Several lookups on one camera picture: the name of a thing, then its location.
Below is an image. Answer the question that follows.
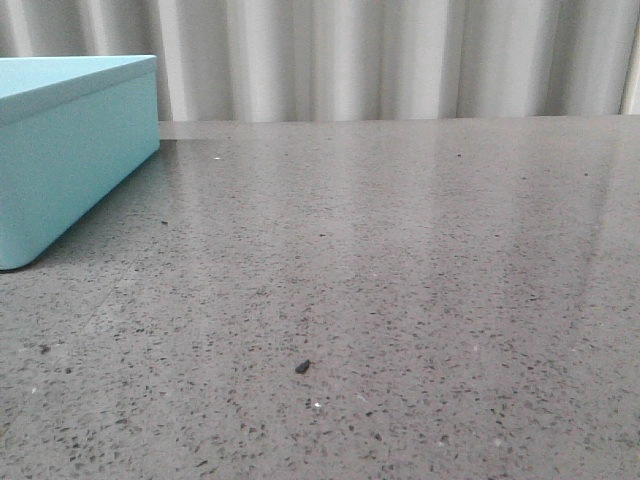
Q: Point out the white pleated curtain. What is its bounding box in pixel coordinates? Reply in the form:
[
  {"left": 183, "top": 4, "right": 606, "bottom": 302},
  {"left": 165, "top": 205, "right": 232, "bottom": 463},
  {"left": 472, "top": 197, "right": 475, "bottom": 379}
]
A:
[{"left": 1, "top": 1, "right": 639, "bottom": 122}]

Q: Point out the small black debris chip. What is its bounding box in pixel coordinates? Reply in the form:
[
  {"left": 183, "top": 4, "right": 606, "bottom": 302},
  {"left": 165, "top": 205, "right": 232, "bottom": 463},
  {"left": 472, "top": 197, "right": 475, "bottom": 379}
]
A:
[{"left": 294, "top": 359, "right": 311, "bottom": 374}]

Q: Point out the light blue storage box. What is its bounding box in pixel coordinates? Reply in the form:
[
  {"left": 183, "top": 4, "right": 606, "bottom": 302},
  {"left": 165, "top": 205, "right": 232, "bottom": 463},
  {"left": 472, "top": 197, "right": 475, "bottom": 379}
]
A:
[{"left": 1, "top": 55, "right": 160, "bottom": 270}]

